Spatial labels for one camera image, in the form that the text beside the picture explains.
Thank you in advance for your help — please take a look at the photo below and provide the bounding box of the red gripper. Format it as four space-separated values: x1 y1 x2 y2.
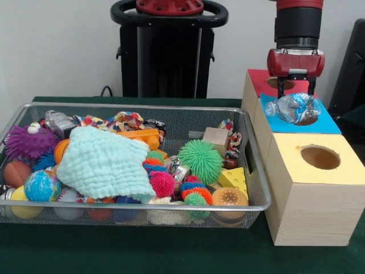
267 48 326 99

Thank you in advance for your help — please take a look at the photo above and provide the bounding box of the crushed clear plastic bottle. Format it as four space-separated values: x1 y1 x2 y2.
264 92 322 125

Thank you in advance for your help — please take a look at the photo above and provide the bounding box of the mint green cloth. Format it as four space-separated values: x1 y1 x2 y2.
56 126 157 204

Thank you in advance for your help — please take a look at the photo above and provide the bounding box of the wooden box with three holes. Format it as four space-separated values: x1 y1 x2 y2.
241 68 365 247

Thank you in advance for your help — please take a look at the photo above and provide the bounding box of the plain wooden cube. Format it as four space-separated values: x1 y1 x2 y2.
202 127 230 151

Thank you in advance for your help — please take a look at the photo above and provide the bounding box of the yellow toy cheese wedge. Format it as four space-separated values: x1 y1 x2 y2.
218 167 248 198

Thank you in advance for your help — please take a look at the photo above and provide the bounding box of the plain green spiky ball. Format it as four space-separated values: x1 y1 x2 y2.
178 139 224 185

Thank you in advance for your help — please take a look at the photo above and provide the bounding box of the toy burger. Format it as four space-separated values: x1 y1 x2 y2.
211 187 249 228

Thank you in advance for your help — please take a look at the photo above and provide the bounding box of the orange plastic toy block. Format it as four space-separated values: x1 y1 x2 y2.
116 128 160 151

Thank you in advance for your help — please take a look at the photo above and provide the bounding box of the dark green table cloth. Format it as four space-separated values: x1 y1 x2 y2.
0 96 365 274

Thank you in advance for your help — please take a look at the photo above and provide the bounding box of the orange basketball toy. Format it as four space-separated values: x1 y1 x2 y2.
53 139 71 165

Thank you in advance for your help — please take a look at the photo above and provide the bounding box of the globe print ball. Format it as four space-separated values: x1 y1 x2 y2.
24 169 63 202

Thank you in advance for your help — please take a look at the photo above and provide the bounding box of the purple spiky ball with eyes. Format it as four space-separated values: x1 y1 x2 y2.
5 122 59 160

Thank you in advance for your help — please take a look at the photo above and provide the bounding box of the brown toy football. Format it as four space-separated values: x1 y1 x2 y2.
3 160 33 188

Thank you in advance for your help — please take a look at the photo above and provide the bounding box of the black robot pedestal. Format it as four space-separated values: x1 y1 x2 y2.
110 0 229 99

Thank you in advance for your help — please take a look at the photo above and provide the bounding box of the wire mesh bin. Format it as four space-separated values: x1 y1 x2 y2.
0 102 271 229

